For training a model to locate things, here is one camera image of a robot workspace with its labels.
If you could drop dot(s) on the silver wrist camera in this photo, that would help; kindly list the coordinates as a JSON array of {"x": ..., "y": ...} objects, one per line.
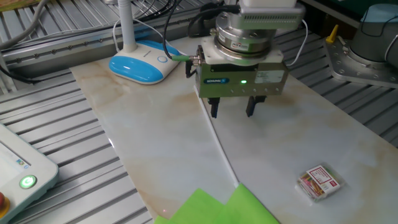
[{"x": 273, "y": 18}]

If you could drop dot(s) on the marble pattern board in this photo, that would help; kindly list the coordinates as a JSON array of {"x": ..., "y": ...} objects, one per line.
[{"x": 280, "y": 140}]

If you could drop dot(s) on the green flag with white pole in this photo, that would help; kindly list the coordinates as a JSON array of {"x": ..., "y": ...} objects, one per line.
[{"x": 242, "y": 208}]

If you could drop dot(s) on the blue and white desk lamp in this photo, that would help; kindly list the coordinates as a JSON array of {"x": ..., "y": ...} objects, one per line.
[{"x": 140, "y": 65}]

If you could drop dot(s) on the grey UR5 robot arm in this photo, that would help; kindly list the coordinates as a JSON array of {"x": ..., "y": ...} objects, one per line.
[{"x": 245, "y": 40}]

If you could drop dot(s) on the white teach pendant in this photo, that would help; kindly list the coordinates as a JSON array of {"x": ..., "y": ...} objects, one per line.
[{"x": 31, "y": 168}]

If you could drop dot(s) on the aluminium frame rail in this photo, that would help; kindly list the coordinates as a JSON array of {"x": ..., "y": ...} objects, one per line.
[{"x": 77, "y": 49}]

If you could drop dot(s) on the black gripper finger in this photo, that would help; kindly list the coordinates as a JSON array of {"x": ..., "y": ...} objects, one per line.
[
  {"x": 252, "y": 107},
  {"x": 214, "y": 107}
]

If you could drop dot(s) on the clear box of paper clips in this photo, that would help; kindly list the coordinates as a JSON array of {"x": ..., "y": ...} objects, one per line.
[{"x": 317, "y": 183}]

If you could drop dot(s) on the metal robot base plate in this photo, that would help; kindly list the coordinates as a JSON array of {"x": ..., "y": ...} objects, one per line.
[{"x": 342, "y": 65}]

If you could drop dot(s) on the silver Schunk gripper body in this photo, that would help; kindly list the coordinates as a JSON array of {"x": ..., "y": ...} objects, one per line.
[{"x": 242, "y": 82}]

